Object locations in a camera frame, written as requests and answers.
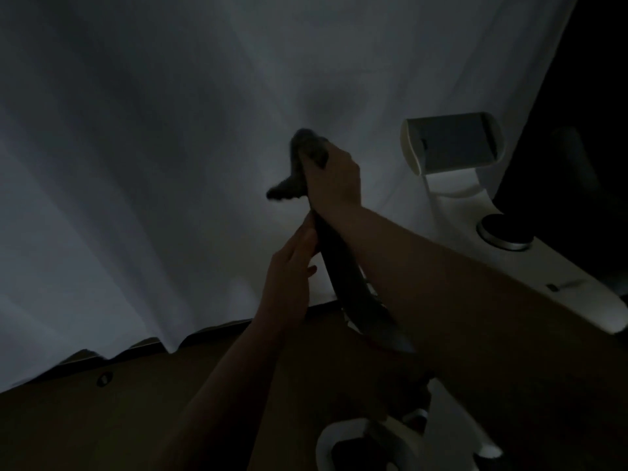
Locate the person's right hand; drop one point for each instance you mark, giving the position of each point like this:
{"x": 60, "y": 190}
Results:
{"x": 333, "y": 181}

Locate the person's left hand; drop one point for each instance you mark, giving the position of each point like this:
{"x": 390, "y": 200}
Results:
{"x": 289, "y": 284}

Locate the grey cleaning cloth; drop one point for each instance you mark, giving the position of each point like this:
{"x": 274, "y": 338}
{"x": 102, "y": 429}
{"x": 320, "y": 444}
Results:
{"x": 304, "y": 161}

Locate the white exercise bike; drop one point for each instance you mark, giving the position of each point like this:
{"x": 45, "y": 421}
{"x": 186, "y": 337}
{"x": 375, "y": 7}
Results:
{"x": 539, "y": 269}

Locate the person's left forearm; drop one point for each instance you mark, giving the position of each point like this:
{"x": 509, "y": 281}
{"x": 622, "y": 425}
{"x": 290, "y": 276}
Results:
{"x": 216, "y": 407}

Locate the person's right forearm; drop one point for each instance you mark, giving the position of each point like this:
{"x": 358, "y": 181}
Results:
{"x": 490, "y": 328}

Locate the grey white tablet holder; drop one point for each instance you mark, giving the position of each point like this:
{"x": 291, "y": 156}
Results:
{"x": 451, "y": 142}

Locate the white hanging sheet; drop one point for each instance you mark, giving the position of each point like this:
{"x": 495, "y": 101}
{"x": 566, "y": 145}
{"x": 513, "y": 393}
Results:
{"x": 147, "y": 166}

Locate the small round floor fitting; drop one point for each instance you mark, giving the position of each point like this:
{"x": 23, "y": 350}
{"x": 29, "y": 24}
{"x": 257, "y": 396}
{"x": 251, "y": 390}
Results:
{"x": 104, "y": 379}

